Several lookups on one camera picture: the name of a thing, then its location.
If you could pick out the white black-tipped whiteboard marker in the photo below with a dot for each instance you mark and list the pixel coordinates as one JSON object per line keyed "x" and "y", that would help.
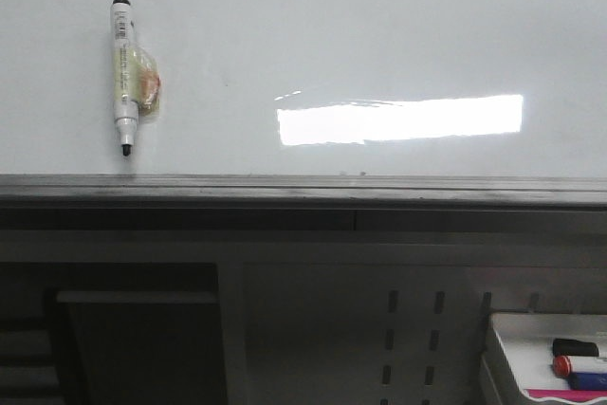
{"x": 137, "y": 83}

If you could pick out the grey whiteboard marker ledge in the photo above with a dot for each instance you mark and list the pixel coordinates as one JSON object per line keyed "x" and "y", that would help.
{"x": 302, "y": 202}

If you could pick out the white glossy whiteboard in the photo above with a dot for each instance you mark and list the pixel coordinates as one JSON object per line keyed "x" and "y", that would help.
{"x": 313, "y": 87}

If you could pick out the grey slotted pegboard panel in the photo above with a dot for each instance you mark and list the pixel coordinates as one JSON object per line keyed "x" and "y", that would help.
{"x": 396, "y": 334}

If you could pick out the white storage tray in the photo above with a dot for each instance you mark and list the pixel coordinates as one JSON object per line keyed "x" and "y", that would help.
{"x": 519, "y": 355}

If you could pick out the dark cabinet with shelf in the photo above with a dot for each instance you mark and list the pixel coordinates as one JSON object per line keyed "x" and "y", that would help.
{"x": 111, "y": 334}

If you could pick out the black marker in tray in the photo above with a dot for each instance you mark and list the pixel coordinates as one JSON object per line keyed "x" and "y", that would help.
{"x": 574, "y": 348}

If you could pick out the red-capped marker in tray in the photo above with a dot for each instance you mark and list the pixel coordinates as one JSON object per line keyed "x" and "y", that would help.
{"x": 564, "y": 366}

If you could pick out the blue-capped marker in tray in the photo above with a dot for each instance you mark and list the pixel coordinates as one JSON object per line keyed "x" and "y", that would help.
{"x": 581, "y": 381}

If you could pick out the pink item in tray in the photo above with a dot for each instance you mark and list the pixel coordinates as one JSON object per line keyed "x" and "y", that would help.
{"x": 570, "y": 395}

